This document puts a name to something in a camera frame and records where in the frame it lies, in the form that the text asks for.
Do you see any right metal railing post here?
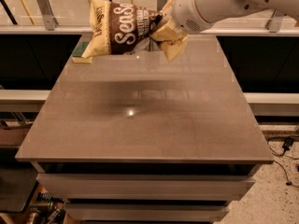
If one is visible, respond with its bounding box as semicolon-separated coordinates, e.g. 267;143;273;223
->
265;10;285;33

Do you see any black power cable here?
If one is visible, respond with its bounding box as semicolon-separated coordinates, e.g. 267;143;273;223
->
266;135;299;189

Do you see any lower grey drawer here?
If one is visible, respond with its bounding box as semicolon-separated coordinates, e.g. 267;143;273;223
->
65;203;228;222

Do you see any green yellow sponge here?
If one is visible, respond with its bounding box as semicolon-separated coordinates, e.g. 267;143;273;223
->
72;41;93;63

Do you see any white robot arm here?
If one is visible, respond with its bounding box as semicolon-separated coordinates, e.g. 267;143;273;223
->
150;0;299;41

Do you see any left metal railing post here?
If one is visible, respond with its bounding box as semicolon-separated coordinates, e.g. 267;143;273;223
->
36;0;58;31

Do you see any grey drawer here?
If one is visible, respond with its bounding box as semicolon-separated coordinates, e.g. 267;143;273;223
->
37;174;255;201
65;203;228;222

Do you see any upper grey drawer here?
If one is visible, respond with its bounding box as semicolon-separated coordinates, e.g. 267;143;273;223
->
37;174;255;201

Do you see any yellow taped gripper finger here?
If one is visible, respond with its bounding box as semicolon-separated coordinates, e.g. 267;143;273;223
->
149;20;184;42
161;0;175;16

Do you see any brown chip bag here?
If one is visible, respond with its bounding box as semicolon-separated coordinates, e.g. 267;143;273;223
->
81;0;189;63

